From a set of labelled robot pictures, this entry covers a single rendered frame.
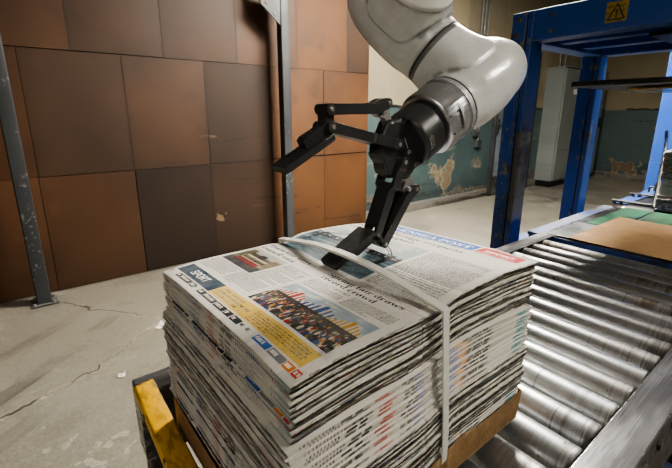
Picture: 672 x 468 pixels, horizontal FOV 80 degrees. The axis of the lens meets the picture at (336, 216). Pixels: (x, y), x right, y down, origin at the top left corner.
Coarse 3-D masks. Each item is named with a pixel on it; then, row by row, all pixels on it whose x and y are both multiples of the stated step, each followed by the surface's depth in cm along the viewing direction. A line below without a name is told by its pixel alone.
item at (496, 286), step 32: (352, 224) 67; (384, 256) 51; (416, 256) 51; (448, 256) 51; (480, 256) 51; (512, 256) 52; (480, 288) 43; (512, 288) 48; (480, 320) 44; (512, 320) 49; (480, 352) 45; (512, 352) 50; (480, 384) 46; (512, 384) 52; (480, 416) 48
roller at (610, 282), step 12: (516, 252) 122; (540, 264) 115; (552, 264) 113; (576, 276) 107; (588, 276) 105; (600, 276) 104; (624, 288) 99; (636, 288) 98; (648, 288) 97; (660, 300) 93
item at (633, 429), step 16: (656, 368) 66; (640, 384) 63; (656, 384) 63; (640, 400) 59; (656, 400) 59; (624, 416) 56; (640, 416) 56; (656, 416) 56; (608, 432) 53; (624, 432) 53; (640, 432) 53; (656, 432) 53; (592, 448) 51; (608, 448) 51; (624, 448) 51; (640, 448) 51; (656, 448) 54; (576, 464) 48; (592, 464) 48; (608, 464) 48; (624, 464) 48; (640, 464) 49; (656, 464) 57
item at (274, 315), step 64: (256, 256) 52; (192, 320) 43; (256, 320) 36; (320, 320) 36; (384, 320) 36; (192, 384) 44; (256, 384) 32; (320, 384) 30; (384, 384) 35; (256, 448) 33; (320, 448) 31; (384, 448) 36
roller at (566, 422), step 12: (528, 396) 60; (540, 396) 60; (528, 408) 59; (540, 408) 58; (552, 408) 58; (564, 408) 57; (540, 420) 58; (552, 420) 57; (564, 420) 56; (576, 420) 55; (588, 420) 55; (564, 432) 55; (576, 432) 55; (588, 432) 54; (576, 444) 54; (588, 444) 53
